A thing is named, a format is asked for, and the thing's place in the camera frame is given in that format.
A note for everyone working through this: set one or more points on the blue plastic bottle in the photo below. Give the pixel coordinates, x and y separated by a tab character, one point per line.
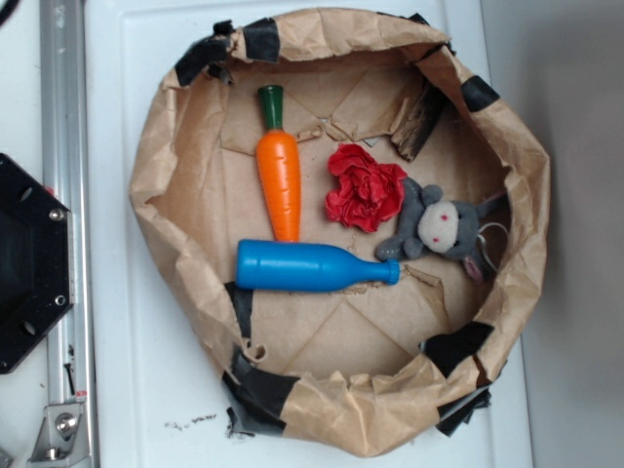
302	267

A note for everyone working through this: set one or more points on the red crumpled paper flower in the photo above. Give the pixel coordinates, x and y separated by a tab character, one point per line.
369	193

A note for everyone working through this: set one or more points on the orange toy carrot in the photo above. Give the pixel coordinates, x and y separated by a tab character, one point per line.
278	167

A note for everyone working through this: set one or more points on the grey plush bunny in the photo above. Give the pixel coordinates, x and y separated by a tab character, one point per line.
429	224

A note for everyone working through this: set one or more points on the brown paper bag bin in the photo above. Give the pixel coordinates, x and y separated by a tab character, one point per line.
369	368

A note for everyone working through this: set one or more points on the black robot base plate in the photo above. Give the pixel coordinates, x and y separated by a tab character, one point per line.
35	272

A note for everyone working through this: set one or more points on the metal corner bracket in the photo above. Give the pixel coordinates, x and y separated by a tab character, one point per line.
62	439

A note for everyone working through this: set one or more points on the aluminium extrusion rail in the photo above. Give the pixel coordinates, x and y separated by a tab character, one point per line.
70	344

